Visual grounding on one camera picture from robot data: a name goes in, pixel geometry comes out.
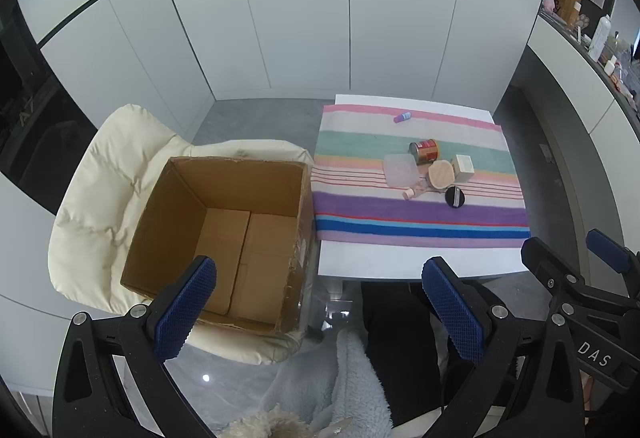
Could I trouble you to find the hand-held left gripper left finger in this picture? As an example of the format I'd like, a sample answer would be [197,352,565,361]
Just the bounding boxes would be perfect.
[52,256,221,438]

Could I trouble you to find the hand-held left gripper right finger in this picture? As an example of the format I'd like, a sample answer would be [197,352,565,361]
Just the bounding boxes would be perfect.
[422,256,586,438]

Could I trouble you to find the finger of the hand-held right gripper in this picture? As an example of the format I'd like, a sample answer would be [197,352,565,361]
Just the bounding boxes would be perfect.
[587,229,640,289]
[521,236,591,314]

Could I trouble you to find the brown cardboard box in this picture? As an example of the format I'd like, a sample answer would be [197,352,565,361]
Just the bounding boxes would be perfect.
[120,156,316,336]

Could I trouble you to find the small peach cosmetic bottle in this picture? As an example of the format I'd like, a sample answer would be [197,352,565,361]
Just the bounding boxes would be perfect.
[401,180,432,200]

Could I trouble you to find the white cube box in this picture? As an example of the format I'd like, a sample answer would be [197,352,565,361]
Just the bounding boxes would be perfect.
[451,154,476,181]

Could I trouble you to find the beige rounded case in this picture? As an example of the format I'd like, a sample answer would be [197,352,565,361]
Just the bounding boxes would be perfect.
[428,159,455,191]

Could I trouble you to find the clear plastic lid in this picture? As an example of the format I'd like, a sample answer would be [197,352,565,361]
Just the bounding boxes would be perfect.
[383,153,420,189]

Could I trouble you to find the red and gold can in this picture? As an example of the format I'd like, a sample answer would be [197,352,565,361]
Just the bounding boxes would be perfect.
[409,139,439,166]

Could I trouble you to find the person's legs black trousers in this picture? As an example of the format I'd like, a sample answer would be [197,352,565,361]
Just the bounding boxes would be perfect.
[361,281,451,426]

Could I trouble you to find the striped colourful towel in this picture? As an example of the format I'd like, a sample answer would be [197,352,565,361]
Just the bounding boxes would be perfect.
[312,104,531,249]

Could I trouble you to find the pale fluffy fleece robe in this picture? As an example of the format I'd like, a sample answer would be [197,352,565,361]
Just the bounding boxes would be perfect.
[220,328,393,438]

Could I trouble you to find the beige fluffy plush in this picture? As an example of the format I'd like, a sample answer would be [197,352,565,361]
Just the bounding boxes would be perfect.
[225,410,311,438]

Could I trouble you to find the cream padded chair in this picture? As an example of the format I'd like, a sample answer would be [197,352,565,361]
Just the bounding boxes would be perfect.
[47,104,316,365]

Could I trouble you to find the white curved counter cabinet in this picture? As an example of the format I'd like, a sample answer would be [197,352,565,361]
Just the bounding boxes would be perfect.
[492,10,640,299]

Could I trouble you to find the white plastic bottle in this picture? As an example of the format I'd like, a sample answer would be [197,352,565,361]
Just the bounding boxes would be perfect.
[587,14,613,61]

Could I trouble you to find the black glass panel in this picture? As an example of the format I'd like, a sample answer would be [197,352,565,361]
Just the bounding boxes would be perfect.
[0,0,98,216]

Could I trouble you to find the small brown carton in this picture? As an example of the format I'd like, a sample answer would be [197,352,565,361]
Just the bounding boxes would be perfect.
[555,0,583,24]

